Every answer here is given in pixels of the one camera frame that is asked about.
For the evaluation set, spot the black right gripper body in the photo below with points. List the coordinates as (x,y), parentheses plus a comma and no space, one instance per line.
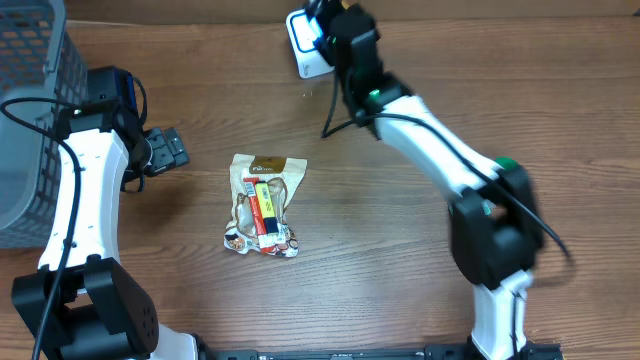
(371,30)

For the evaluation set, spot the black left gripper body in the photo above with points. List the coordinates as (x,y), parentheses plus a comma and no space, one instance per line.
(163,151)

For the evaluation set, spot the yellow highlighter pen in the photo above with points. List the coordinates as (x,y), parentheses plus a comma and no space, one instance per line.
(266,208)

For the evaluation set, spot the brown snack pouch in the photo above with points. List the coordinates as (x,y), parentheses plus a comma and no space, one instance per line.
(283,176)

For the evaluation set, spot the green lid jar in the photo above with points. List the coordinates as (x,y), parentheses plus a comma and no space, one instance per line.
(507,163)

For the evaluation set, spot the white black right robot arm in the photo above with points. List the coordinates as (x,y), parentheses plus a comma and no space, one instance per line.
(495,231)

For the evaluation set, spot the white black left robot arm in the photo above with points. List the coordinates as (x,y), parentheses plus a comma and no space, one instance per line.
(81,303)

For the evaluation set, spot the white barcode scanner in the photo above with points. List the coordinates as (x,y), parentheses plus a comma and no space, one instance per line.
(302,33)

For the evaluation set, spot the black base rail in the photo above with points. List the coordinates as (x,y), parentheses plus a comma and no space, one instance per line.
(429,352)

